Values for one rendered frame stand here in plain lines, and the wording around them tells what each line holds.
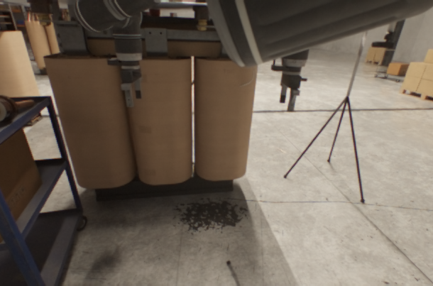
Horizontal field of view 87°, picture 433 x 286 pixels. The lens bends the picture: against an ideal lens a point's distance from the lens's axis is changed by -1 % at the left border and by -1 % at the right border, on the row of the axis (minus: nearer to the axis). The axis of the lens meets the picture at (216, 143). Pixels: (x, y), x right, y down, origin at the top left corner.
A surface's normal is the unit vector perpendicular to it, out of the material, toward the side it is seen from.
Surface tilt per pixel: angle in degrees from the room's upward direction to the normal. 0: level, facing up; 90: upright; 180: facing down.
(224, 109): 90
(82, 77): 90
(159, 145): 90
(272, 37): 131
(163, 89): 90
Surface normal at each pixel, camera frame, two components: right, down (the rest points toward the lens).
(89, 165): 0.16, 0.44
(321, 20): 0.07, 0.92
